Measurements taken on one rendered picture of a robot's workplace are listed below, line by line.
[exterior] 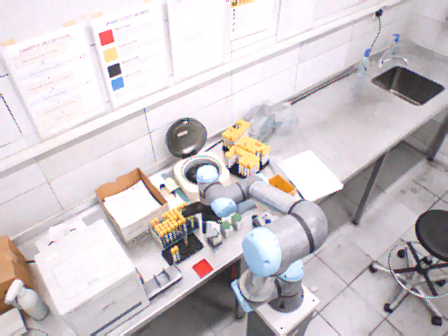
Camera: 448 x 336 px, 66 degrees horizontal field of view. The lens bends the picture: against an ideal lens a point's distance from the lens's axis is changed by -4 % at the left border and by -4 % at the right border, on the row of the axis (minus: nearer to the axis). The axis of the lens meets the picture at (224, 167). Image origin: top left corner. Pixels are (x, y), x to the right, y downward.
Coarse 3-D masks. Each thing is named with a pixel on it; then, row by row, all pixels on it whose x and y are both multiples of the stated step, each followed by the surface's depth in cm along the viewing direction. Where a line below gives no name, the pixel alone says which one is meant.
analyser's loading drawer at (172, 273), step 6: (174, 264) 149; (168, 270) 148; (174, 270) 148; (180, 270) 146; (156, 276) 145; (162, 276) 146; (168, 276) 143; (174, 276) 146; (180, 276) 146; (150, 282) 144; (156, 282) 144; (162, 282) 144; (168, 282) 144; (150, 288) 142; (156, 288) 142; (162, 288) 142; (150, 294) 141
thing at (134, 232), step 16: (128, 176) 174; (144, 176) 173; (96, 192) 166; (112, 192) 174; (128, 192) 175; (144, 192) 175; (160, 192) 164; (112, 208) 168; (128, 208) 168; (144, 208) 168; (160, 208) 159; (112, 224) 168; (128, 224) 162; (144, 224) 158; (128, 240) 157
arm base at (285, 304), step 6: (300, 288) 133; (300, 294) 133; (270, 300) 135; (276, 300) 132; (282, 300) 131; (288, 300) 131; (294, 300) 131; (300, 300) 134; (270, 306) 136; (276, 306) 134; (282, 306) 134; (288, 306) 132; (294, 306) 133; (282, 312) 134; (288, 312) 134
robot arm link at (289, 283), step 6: (294, 264) 124; (300, 264) 124; (288, 270) 122; (294, 270) 122; (300, 270) 123; (276, 276) 122; (282, 276) 121; (288, 276) 120; (294, 276) 121; (300, 276) 123; (276, 282) 121; (282, 282) 122; (288, 282) 122; (294, 282) 123; (300, 282) 126; (282, 288) 122; (288, 288) 124; (294, 288) 126; (282, 294) 128; (288, 294) 128; (294, 294) 129
